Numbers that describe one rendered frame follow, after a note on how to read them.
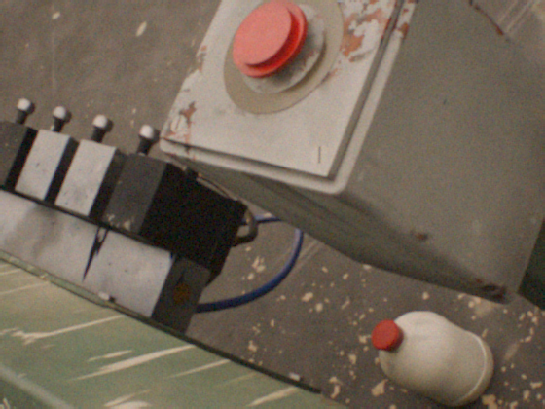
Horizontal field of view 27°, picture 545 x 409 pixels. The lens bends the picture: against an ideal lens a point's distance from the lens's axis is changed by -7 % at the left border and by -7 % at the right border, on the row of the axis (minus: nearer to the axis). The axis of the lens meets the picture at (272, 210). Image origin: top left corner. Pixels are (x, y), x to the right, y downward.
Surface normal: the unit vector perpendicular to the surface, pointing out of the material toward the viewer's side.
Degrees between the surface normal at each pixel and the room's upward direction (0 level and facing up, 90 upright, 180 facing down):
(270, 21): 0
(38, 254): 0
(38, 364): 60
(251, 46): 0
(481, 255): 90
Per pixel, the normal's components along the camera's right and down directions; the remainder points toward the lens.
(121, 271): -0.61, -0.35
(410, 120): 0.69, 0.19
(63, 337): 0.02, -0.97
